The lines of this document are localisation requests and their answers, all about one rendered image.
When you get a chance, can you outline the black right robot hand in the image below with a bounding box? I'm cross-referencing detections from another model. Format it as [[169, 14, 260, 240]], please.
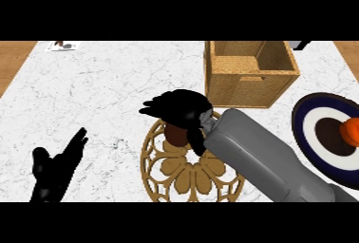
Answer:
[[138, 88, 215, 158]]

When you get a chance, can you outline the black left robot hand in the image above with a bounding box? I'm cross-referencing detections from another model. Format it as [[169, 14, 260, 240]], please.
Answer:
[[30, 126, 90, 203]]

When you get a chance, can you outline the brown cupcake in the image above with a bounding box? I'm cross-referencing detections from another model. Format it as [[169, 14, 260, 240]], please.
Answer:
[[164, 122, 191, 149]]

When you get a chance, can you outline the square wicker basket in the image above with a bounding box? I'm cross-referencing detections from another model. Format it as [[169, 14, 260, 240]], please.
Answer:
[[204, 41, 302, 109]]

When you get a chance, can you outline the gold floral cutout placemat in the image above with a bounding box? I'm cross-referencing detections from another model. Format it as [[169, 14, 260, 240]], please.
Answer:
[[141, 111, 247, 203]]

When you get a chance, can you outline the small white card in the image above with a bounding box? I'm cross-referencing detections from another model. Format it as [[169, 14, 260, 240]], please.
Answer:
[[45, 41, 82, 52]]

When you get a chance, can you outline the navy and white round plate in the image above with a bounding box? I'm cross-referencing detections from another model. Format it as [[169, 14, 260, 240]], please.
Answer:
[[290, 92, 359, 191]]

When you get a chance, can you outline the orange fruit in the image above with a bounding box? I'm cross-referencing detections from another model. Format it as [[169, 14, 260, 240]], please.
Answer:
[[339, 117, 359, 149]]

